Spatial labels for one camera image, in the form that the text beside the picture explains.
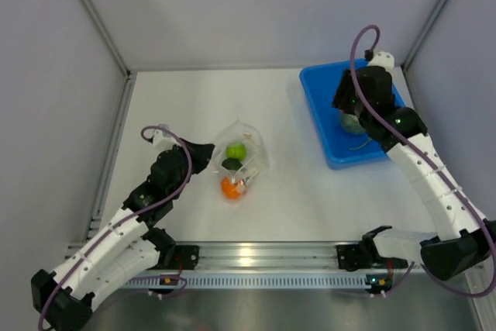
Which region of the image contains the dark green toy avocado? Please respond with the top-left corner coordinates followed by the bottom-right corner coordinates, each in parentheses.
top-left (222, 157), bottom-right (243, 171)

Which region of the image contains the lime green toy fruit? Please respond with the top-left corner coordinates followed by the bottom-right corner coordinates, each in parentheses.
top-left (226, 142), bottom-right (247, 160)

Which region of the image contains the clear polka dot zip bag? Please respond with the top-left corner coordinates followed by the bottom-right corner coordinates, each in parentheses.
top-left (211, 119), bottom-right (269, 205)

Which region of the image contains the orange toy fruit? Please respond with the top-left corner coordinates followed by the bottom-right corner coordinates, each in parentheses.
top-left (220, 178), bottom-right (247, 200)

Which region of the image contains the green netted toy melon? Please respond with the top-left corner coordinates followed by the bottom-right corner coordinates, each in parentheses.
top-left (339, 112), bottom-right (371, 151)

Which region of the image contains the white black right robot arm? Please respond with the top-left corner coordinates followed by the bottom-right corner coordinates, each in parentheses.
top-left (332, 66), bottom-right (495, 281)

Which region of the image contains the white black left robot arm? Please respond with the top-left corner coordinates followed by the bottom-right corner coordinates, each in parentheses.
top-left (31, 139), bottom-right (215, 330)

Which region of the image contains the blue plastic bin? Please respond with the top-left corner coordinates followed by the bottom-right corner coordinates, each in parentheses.
top-left (299, 60), bottom-right (388, 170)

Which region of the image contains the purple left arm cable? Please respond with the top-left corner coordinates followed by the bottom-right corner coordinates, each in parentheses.
top-left (37, 124), bottom-right (193, 331)

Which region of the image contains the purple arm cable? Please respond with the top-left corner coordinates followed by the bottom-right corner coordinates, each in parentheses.
top-left (37, 124), bottom-right (193, 331)
top-left (348, 24), bottom-right (496, 299)

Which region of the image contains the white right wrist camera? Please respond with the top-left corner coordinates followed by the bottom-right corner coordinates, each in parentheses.
top-left (367, 50), bottom-right (395, 72)

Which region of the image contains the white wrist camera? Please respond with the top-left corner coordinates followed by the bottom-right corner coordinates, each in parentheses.
top-left (367, 50), bottom-right (395, 72)
top-left (151, 124), bottom-right (177, 152)

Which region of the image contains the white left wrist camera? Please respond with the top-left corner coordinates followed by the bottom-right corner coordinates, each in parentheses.
top-left (151, 124), bottom-right (177, 152)

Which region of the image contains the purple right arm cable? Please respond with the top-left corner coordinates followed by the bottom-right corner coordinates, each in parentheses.
top-left (348, 24), bottom-right (496, 299)

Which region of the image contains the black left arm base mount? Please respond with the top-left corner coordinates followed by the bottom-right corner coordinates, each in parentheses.
top-left (160, 244), bottom-right (200, 271)

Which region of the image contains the aluminium frame rail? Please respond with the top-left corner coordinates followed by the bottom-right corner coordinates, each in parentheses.
top-left (61, 240), bottom-right (484, 270)

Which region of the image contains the right vertical frame post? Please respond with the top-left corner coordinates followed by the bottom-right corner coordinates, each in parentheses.
top-left (401, 0), bottom-right (450, 71)

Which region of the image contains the vertical frame post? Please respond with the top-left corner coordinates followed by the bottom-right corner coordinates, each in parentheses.
top-left (401, 0), bottom-right (450, 71)
top-left (57, 0), bottom-right (133, 76)

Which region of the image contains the white slotted cable duct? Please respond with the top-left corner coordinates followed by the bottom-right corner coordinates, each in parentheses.
top-left (123, 272), bottom-right (373, 289)

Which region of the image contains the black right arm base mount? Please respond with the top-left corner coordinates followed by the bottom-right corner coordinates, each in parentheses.
top-left (336, 243), bottom-right (408, 271)

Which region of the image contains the left vertical frame post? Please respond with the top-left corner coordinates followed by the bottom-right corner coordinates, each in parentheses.
top-left (57, 0), bottom-right (133, 76)

